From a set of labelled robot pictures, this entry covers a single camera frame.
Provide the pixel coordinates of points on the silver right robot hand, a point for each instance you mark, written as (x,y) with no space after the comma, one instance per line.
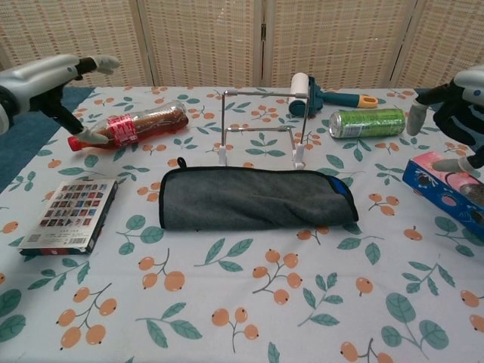
(461,113)

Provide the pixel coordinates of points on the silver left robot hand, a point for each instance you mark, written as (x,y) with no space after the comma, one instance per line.
(38,79)

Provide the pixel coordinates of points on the blue cloth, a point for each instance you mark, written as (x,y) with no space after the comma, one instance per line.
(246,200)

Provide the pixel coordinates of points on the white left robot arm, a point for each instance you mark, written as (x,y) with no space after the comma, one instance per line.
(4,117)

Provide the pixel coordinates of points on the woven folding screen panel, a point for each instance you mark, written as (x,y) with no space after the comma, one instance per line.
(332,38)
(446,34)
(208,38)
(75,30)

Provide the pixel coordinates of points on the blue and pink cookie box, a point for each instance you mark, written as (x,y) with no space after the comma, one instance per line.
(446,193)

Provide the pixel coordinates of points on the green drink can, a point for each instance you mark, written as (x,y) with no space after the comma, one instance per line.
(367,123)

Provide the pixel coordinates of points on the cola bottle with red label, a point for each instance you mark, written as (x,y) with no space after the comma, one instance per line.
(151,123)

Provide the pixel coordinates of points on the card box with picture grid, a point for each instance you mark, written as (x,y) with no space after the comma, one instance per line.
(64,211)

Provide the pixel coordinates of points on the floral print tablecloth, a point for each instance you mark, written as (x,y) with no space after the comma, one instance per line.
(242,283)

